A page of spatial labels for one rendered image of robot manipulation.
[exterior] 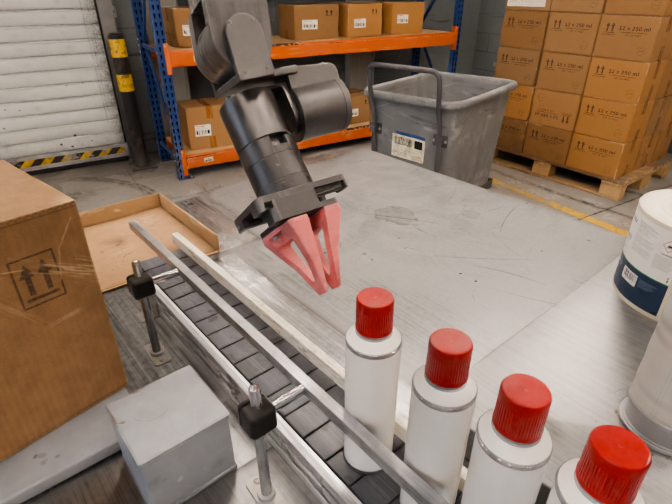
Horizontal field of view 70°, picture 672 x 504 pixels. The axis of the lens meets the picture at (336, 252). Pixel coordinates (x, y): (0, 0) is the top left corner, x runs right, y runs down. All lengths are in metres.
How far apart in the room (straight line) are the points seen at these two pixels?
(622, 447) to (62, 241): 0.53
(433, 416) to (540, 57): 3.68
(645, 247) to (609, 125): 2.93
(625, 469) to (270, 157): 0.35
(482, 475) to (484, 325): 0.46
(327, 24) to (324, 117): 3.76
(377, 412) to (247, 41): 0.36
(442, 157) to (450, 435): 2.33
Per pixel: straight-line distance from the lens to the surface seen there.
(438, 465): 0.44
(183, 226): 1.15
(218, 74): 0.50
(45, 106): 4.34
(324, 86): 0.51
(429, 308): 0.85
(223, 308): 0.62
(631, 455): 0.34
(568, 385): 0.69
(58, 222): 0.58
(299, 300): 0.85
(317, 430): 0.58
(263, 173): 0.45
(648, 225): 0.83
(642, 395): 0.63
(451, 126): 2.62
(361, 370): 0.44
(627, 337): 0.81
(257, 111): 0.47
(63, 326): 0.63
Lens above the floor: 1.32
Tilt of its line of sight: 30 degrees down
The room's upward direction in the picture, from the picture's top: straight up
